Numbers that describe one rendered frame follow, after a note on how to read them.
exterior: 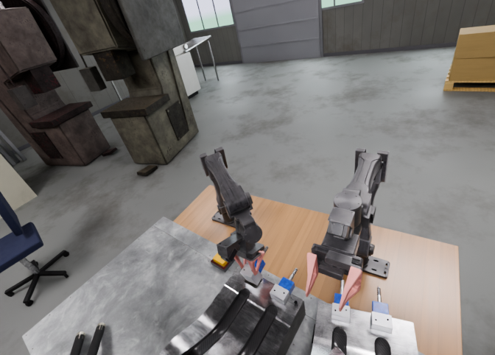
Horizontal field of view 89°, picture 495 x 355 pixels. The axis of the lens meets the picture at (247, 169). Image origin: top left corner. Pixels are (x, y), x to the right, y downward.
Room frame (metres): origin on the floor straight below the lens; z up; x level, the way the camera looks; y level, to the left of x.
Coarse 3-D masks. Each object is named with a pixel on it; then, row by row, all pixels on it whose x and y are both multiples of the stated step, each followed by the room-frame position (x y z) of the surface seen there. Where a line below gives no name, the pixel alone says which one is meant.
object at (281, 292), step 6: (294, 270) 0.52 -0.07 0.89; (282, 282) 0.48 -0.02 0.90; (288, 282) 0.47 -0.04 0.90; (276, 288) 0.45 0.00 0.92; (282, 288) 0.45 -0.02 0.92; (288, 288) 0.45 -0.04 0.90; (270, 294) 0.44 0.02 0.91; (276, 294) 0.44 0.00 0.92; (282, 294) 0.43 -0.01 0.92; (288, 294) 0.43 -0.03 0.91; (276, 300) 0.43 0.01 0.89; (282, 300) 0.41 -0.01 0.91
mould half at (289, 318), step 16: (224, 288) 0.52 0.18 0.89; (240, 288) 0.50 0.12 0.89; (272, 288) 0.47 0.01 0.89; (224, 304) 0.46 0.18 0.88; (256, 304) 0.43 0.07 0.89; (272, 304) 0.42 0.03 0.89; (288, 304) 0.41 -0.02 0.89; (208, 320) 0.42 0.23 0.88; (240, 320) 0.40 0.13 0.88; (256, 320) 0.39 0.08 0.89; (288, 320) 0.36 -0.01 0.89; (176, 336) 0.38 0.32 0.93; (192, 336) 0.38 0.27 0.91; (224, 336) 0.37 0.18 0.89; (240, 336) 0.36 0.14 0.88; (272, 336) 0.34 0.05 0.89; (288, 336) 0.34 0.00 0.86; (176, 352) 0.33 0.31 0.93; (208, 352) 0.32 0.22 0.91; (224, 352) 0.32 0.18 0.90; (256, 352) 0.31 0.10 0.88; (272, 352) 0.30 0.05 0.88
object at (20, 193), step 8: (0, 160) 3.11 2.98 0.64; (0, 168) 3.06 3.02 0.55; (8, 168) 3.11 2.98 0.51; (0, 176) 3.02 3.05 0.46; (8, 176) 3.07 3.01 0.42; (16, 176) 3.12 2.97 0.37; (0, 184) 2.98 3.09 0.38; (8, 184) 3.02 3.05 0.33; (16, 184) 3.07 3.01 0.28; (24, 184) 3.12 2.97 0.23; (8, 192) 2.98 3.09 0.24; (16, 192) 3.03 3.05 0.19; (24, 192) 3.08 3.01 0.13; (32, 192) 3.13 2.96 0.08; (8, 200) 2.93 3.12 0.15; (16, 200) 2.98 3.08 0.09; (24, 200) 3.03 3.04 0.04; (0, 216) 2.80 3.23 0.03
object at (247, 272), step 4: (264, 248) 0.60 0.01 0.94; (264, 252) 0.58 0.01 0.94; (256, 260) 0.56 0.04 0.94; (248, 264) 0.54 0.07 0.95; (260, 264) 0.54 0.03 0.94; (264, 264) 0.55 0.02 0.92; (244, 268) 0.54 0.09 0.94; (248, 268) 0.53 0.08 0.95; (260, 268) 0.53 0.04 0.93; (240, 272) 0.53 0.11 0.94; (244, 272) 0.52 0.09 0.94; (248, 272) 0.52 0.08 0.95; (252, 272) 0.51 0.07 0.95; (260, 272) 0.52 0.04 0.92; (244, 276) 0.52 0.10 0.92; (248, 276) 0.50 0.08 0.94; (252, 276) 0.50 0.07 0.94; (256, 276) 0.51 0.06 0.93; (260, 276) 0.51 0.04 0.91; (248, 280) 0.51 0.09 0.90; (252, 280) 0.50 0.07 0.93; (256, 280) 0.50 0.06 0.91; (260, 280) 0.51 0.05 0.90; (256, 284) 0.49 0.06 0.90
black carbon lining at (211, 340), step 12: (240, 300) 0.46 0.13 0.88; (228, 312) 0.43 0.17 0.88; (264, 312) 0.40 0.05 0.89; (276, 312) 0.40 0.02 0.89; (228, 324) 0.40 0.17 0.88; (264, 324) 0.37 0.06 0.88; (216, 336) 0.37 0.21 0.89; (252, 336) 0.35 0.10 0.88; (264, 336) 0.34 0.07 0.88; (192, 348) 0.34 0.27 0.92; (204, 348) 0.34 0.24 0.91; (252, 348) 0.32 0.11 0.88
